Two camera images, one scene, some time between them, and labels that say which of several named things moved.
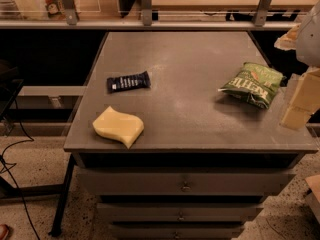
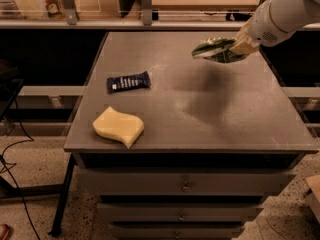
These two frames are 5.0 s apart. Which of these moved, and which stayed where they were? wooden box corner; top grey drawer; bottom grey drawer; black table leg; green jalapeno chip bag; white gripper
Moved: white gripper; green jalapeno chip bag
Stayed: bottom grey drawer; top grey drawer; wooden box corner; black table leg
